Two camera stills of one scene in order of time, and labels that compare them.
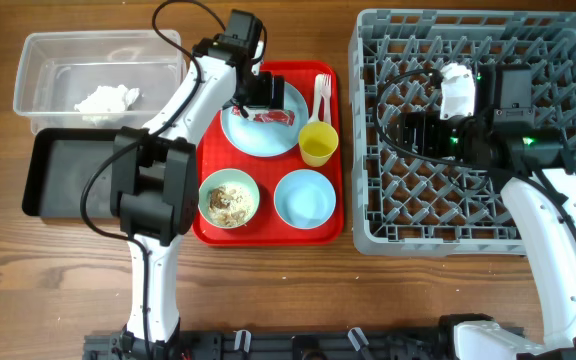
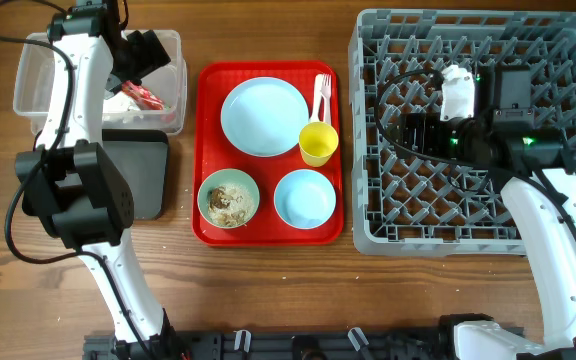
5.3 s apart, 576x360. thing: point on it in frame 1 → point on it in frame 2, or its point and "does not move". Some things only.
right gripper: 429,123 does not move
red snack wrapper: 281,116 → 143,96
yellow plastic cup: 317,141 does not move
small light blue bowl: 305,199 does not move
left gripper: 266,95 → 152,55
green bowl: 228,198 does not move
